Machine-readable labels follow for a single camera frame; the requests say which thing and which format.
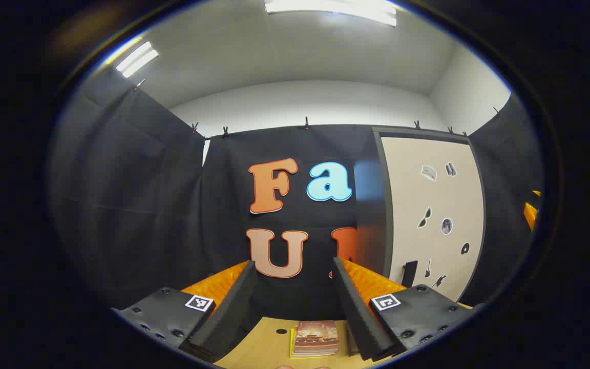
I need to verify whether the white cabinet door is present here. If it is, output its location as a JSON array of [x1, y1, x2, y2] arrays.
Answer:
[[380, 136, 485, 303]]

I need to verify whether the ceiling light panel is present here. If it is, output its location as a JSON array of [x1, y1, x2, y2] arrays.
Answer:
[[264, 0, 398, 28], [116, 41, 160, 78]]

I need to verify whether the dark grey cabinet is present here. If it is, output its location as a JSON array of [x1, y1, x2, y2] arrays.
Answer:
[[347, 127, 486, 358]]

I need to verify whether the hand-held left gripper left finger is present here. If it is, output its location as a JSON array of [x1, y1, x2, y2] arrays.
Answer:
[[111, 260, 257, 362]]

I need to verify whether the black cabinet door handle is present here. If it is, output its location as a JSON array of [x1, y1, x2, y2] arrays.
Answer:
[[402, 260, 419, 289]]

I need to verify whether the black backdrop cloth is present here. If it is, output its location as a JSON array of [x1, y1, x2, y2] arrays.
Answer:
[[49, 67, 544, 329]]

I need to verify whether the yellow book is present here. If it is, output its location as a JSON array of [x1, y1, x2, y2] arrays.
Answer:
[[289, 328, 326, 359]]

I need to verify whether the brown cover book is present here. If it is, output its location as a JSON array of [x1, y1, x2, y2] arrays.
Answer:
[[293, 320, 341, 354]]

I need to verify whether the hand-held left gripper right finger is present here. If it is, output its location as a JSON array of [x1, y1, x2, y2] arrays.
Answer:
[[332, 257, 480, 362]]

